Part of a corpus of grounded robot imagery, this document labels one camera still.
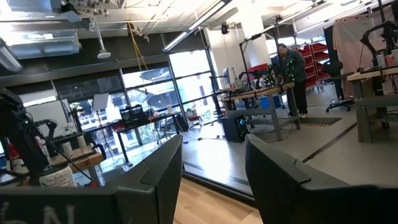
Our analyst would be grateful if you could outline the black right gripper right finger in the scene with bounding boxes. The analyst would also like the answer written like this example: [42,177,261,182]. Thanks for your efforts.
[244,134,351,224]

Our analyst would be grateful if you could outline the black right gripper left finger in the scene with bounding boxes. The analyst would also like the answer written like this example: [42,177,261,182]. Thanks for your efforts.
[104,134,183,224]

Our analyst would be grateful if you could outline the white Celsius Peach Vibe can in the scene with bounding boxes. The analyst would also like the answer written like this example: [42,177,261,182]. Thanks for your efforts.
[39,166,78,188]

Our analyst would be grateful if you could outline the black standing desk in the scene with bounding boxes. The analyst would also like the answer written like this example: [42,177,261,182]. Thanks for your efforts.
[112,111,183,167]

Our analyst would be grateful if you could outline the black PC tower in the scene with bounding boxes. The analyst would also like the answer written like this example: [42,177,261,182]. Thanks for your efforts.
[220,114,249,143]

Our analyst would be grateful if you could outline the small wooden side table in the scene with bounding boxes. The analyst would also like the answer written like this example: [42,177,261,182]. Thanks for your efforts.
[46,146,105,187]

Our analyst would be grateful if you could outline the dark hazard-striped floor mat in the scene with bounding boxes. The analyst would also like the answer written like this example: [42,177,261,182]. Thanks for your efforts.
[290,116,343,128]

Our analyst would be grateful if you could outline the blue storage bin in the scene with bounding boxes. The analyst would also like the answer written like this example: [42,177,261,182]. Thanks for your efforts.
[259,95,282,110]

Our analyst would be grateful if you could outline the white paper cup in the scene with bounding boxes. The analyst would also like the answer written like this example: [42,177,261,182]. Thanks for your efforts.
[61,141,74,158]
[76,135,88,150]

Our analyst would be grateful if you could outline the long wooden workbench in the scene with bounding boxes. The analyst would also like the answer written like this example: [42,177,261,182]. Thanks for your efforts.
[220,82,302,141]

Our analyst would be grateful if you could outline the wooden table grey legs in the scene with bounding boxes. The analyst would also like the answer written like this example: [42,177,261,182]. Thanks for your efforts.
[346,67,398,144]

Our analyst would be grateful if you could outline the robot arms with green lights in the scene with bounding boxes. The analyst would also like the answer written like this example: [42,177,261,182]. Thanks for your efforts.
[238,63,296,90]

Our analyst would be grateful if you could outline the grey computer monitor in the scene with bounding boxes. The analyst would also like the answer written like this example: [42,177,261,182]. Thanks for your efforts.
[222,67,231,90]

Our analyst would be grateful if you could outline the person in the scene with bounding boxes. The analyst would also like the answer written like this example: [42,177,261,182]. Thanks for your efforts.
[276,42,309,119]

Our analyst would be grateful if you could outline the black office chair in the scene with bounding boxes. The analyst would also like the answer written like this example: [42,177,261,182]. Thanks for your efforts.
[322,60,355,113]

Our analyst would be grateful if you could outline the red bin shelving rack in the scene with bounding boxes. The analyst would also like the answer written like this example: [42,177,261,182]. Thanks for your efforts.
[290,42,331,93]

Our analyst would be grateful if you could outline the white pendant lamp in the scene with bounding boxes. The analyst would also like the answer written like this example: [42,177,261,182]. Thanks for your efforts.
[92,20,112,60]

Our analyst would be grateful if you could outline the red plastic cup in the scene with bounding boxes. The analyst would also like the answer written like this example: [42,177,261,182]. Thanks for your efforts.
[6,143,20,161]

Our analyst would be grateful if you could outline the long ceiling light strip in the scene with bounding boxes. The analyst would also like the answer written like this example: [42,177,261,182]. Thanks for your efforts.
[162,0,234,53]

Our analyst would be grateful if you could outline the pink fabric curtain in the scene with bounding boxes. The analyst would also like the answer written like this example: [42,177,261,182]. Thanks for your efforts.
[331,14,398,99]

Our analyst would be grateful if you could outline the yellow hanging cable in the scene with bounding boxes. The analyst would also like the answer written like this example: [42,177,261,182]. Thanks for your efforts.
[126,20,149,74]

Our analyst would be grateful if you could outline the silver ceiling duct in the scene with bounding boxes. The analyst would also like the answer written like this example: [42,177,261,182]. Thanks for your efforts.
[0,29,82,72]

